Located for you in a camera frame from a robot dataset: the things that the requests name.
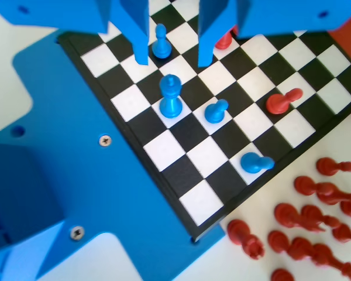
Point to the red queen chess piece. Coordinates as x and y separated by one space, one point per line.
327 257

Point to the red pawn chess piece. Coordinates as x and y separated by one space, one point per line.
301 248
305 185
276 104
330 166
345 233
223 43
313 216
278 241

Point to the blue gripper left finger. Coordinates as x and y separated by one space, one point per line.
140 26

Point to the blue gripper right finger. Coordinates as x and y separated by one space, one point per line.
206 29

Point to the blue king chess piece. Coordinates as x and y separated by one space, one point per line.
170 106

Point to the red rook chess piece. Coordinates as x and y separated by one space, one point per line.
241 234
282 275

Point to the black and white chessboard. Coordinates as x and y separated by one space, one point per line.
245 85

